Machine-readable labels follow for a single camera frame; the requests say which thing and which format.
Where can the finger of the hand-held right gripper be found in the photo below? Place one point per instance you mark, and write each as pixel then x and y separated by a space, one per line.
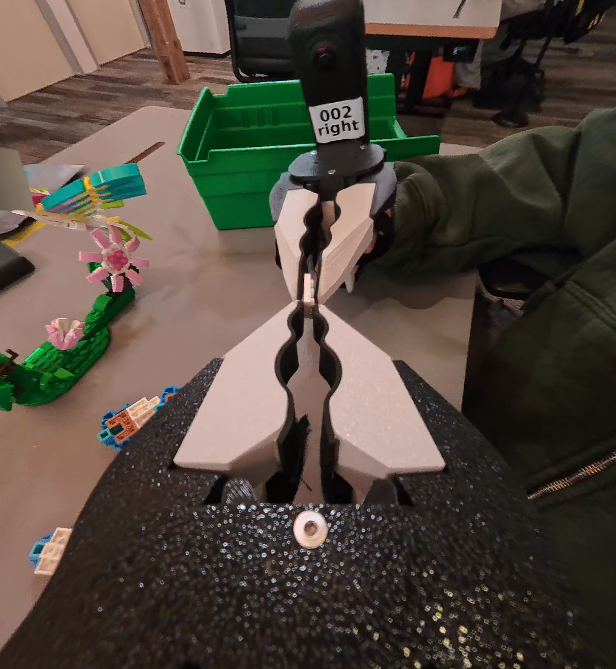
pixel 289 235
pixel 352 224

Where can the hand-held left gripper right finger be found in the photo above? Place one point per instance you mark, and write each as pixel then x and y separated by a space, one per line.
pixel 381 418

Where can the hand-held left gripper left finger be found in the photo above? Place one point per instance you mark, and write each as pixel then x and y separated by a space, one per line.
pixel 234 407

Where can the small blue white lego piece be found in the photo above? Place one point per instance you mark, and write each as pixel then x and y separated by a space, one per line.
pixel 308 290

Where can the person's right forearm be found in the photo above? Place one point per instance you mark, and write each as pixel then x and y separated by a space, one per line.
pixel 496 198

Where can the lego bird flower model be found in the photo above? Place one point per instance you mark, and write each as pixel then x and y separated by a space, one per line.
pixel 67 360

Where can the green plastic bin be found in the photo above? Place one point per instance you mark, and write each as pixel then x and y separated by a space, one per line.
pixel 245 183

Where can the black mesh office chair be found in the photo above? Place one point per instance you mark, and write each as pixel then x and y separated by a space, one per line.
pixel 261 42

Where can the wooden edged desk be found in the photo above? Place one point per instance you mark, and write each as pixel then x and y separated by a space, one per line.
pixel 433 29

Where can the orange container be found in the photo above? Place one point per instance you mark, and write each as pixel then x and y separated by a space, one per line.
pixel 438 78

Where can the white waste cabinet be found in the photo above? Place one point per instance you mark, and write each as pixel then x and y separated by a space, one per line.
pixel 203 26

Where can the grey instruction booklet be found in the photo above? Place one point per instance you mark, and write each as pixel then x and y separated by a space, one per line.
pixel 57 172

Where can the wooden post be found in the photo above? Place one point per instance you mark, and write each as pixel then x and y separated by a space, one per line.
pixel 164 36

